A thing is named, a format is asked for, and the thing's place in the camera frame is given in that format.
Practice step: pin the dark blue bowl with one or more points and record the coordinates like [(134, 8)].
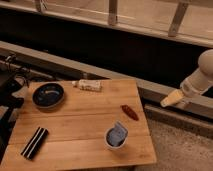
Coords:
[(48, 95)]

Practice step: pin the dried red chili pepper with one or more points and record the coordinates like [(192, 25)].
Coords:
[(130, 112)]

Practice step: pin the black equipment with cables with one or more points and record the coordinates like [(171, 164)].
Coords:
[(10, 82)]

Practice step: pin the white cup with blue cloth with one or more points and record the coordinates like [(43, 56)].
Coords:
[(116, 136)]

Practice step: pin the black white striped box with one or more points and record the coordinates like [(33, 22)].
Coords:
[(34, 144)]

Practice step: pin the white plastic bottle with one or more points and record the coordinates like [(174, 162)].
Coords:
[(89, 85)]

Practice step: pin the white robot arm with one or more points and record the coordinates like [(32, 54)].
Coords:
[(200, 81)]

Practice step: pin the cream paddle gripper finger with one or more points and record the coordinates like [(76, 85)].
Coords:
[(172, 98)]

